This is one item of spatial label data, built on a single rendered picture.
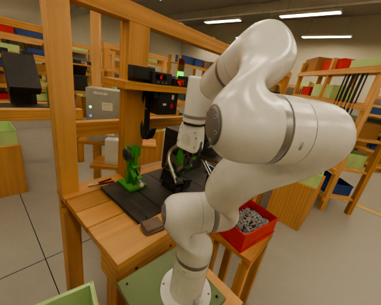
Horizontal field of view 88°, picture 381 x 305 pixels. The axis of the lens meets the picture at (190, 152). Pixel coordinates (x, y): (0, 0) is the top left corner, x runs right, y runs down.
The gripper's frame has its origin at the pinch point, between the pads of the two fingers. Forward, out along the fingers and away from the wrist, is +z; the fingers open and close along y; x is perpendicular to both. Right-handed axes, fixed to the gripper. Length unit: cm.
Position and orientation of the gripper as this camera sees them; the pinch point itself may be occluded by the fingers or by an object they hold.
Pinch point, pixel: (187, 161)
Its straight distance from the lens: 78.4
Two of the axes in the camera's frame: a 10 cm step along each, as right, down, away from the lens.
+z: -1.5, 9.3, 3.5
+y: 7.4, 3.4, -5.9
